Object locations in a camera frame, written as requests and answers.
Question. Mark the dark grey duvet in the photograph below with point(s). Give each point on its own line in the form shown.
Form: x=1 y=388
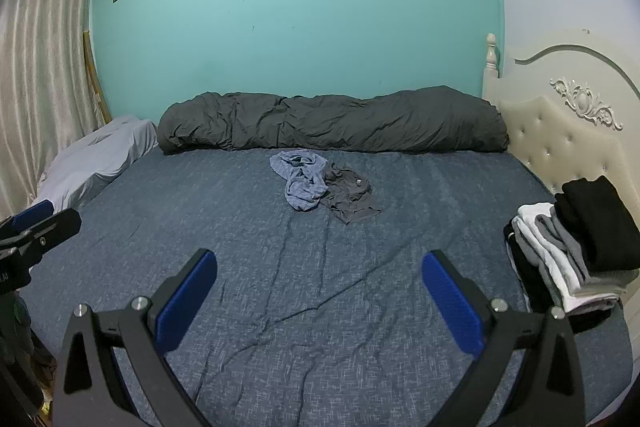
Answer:
x=325 y=122

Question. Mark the blue checked garment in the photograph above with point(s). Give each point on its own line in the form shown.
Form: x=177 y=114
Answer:
x=300 y=187

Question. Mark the light grey pillow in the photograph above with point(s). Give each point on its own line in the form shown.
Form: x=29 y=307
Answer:
x=95 y=157

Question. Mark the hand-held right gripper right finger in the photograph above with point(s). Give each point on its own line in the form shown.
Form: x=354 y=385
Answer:
x=450 y=302

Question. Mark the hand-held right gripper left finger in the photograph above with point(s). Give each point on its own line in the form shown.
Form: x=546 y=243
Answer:
x=185 y=302

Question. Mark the cream tufted headboard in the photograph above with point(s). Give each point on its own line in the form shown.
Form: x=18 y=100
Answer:
x=565 y=127

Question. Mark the dark grey t-shirt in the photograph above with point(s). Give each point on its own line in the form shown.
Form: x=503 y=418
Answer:
x=350 y=197

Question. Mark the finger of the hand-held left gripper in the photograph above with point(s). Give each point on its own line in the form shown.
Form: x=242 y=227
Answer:
x=57 y=229
x=32 y=213

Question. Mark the wooden frame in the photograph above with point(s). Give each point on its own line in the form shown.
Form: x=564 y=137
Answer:
x=95 y=82

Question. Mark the bed with blue patterned sheet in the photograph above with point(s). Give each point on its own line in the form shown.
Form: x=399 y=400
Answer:
x=300 y=282

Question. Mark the cream curtain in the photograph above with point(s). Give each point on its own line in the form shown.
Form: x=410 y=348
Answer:
x=45 y=57

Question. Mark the cream bedpost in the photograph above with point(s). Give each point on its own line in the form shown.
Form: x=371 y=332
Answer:
x=492 y=62

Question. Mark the stack of folded clothes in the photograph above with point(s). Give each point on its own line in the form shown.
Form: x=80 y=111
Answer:
x=575 y=247

